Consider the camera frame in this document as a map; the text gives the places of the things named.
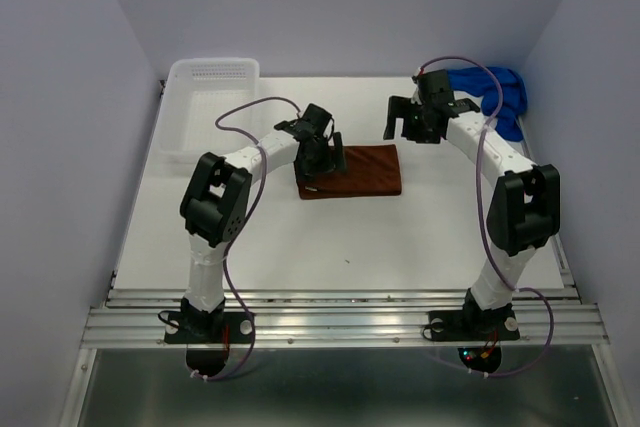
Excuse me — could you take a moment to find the white plastic basket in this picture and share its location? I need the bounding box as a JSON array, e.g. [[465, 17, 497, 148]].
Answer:
[[156, 58, 260, 163]]

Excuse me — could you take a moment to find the brown towel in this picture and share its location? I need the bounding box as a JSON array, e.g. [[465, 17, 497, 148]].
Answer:
[[296, 144, 402, 200]]

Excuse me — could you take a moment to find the aluminium rail frame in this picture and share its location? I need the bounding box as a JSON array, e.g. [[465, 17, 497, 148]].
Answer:
[[60, 266, 627, 426]]

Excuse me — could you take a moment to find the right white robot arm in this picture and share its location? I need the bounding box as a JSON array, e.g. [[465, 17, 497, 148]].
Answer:
[[383, 70, 560, 337]]

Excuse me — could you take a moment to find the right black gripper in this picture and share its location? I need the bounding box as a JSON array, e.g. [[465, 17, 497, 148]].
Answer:
[[381, 95, 439, 143]]

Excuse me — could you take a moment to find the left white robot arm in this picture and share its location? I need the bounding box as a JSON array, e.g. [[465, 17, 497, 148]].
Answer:
[[179, 100, 346, 341]]

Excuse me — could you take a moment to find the blue towel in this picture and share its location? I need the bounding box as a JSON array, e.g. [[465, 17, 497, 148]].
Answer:
[[444, 65, 530, 142]]

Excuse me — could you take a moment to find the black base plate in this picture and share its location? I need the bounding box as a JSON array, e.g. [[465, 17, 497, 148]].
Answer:
[[423, 306, 520, 344], [157, 310, 254, 345]]

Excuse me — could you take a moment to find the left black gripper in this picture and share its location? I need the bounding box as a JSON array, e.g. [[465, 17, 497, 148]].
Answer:
[[294, 132, 346, 183]]

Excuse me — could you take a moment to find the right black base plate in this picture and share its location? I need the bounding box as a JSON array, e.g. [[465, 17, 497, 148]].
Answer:
[[423, 306, 520, 344]]

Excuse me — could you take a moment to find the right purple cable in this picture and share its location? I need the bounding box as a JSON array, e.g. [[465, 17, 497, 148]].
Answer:
[[417, 55, 555, 379]]

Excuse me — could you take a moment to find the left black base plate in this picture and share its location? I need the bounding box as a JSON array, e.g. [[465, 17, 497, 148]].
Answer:
[[157, 310, 254, 345]]

